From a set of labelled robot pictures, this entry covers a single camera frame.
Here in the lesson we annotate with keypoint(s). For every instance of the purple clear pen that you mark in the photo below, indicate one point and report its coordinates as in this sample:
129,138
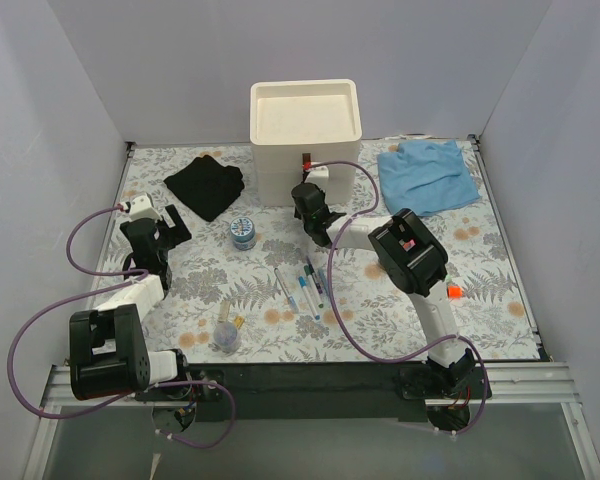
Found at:
315,276

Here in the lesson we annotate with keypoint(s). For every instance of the light blue pen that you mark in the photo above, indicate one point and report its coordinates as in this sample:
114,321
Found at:
326,285

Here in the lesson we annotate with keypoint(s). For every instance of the black folded cloth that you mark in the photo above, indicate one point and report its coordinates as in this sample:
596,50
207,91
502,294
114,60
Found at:
206,187

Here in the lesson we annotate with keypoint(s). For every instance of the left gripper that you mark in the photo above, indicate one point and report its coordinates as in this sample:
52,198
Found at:
167,230

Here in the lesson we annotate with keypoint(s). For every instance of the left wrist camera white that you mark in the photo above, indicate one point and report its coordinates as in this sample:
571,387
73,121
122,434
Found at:
140,207

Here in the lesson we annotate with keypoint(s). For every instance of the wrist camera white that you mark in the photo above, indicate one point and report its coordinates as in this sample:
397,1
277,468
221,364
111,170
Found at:
140,207
317,174

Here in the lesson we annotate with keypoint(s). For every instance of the beige eraser block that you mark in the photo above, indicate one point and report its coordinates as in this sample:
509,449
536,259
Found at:
224,311

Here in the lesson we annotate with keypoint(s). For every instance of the cream three-drawer organizer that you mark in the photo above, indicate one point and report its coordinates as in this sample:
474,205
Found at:
295,122

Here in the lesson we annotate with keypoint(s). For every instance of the white marker blue cap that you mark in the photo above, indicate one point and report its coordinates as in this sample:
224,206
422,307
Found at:
307,294

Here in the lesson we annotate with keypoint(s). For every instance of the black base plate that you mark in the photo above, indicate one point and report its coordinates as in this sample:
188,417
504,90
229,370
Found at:
342,390

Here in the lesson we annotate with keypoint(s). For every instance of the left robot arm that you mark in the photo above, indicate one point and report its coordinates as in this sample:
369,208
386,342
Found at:
108,353

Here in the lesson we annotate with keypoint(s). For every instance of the floral patterned table mat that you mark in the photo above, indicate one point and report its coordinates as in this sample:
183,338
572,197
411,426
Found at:
369,315

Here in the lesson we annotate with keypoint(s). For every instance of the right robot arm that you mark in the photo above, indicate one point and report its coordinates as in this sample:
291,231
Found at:
415,262

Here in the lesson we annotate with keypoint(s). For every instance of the clear jar of pins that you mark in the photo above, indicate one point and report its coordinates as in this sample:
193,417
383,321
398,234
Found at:
226,337

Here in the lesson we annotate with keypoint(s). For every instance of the black orange highlighter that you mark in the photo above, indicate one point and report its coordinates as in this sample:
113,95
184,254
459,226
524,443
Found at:
455,292

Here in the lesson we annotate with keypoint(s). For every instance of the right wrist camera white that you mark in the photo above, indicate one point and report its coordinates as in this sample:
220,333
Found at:
317,174

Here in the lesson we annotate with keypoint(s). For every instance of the blue round tin jar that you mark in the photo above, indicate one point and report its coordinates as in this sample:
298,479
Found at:
243,233

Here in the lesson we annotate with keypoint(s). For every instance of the blue folded cloth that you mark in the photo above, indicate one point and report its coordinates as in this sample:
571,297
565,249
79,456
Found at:
425,177

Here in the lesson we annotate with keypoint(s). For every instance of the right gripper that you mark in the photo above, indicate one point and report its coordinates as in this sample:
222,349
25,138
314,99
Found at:
307,195

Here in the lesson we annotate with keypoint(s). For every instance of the aluminium rail frame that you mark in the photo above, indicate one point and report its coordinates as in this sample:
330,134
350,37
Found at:
535,401

